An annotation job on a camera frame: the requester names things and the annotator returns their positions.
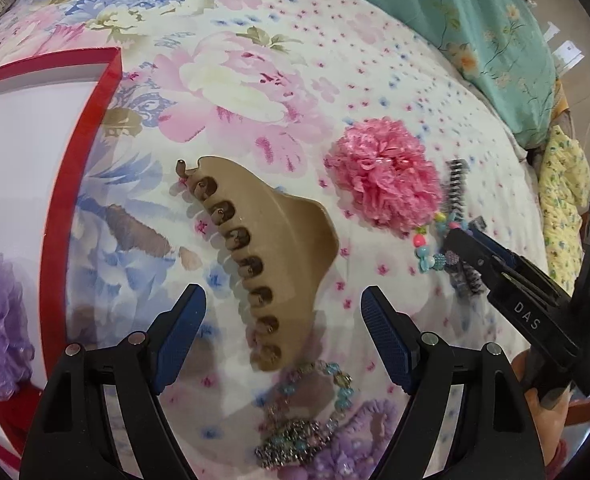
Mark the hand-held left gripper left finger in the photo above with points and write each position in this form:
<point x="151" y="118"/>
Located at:
<point x="182" y="340"/>

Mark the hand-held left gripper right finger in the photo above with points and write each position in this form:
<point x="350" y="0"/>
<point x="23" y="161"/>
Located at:
<point x="385" y="330"/>

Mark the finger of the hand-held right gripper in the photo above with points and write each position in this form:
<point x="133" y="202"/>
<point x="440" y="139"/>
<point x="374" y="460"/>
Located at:
<point x="467" y="252"/>
<point x="497" y="246"/>

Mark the black hair comb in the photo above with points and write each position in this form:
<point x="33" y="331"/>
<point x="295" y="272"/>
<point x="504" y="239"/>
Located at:
<point x="456" y="185"/>

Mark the lavender fuzzy scrunchie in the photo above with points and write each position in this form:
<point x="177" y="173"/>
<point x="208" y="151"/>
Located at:
<point x="360" y="440"/>

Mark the pink fuzzy scrunchie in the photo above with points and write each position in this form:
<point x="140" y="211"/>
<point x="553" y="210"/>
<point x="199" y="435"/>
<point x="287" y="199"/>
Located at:
<point x="385" y="175"/>

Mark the tan hair claw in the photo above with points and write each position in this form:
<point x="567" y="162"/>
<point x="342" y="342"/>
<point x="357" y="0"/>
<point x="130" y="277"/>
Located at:
<point x="280" y="240"/>

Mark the silver rhinestone brooch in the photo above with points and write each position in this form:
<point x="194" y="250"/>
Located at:
<point x="290" y="440"/>

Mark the red shallow box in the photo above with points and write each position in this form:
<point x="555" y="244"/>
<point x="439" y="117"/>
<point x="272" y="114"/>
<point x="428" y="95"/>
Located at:
<point x="25" y="160"/>

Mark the person's right hand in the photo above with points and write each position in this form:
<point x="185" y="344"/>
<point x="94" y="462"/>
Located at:
<point x="545" y="420"/>

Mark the yellow floral cloth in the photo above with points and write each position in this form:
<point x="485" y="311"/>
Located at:
<point x="565" y="195"/>

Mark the purple organza scrunchie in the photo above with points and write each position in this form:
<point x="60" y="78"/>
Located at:
<point x="0" y="330"/>

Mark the red velvet bow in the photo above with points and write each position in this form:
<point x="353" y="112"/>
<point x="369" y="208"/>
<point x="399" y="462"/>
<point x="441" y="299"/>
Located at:
<point x="5" y="405"/>

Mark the green floral quilt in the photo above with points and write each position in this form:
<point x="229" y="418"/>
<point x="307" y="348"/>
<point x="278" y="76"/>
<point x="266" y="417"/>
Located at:
<point x="475" y="35"/>

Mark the floral bedsheet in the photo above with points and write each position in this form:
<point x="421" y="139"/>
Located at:
<point x="375" y="60"/>

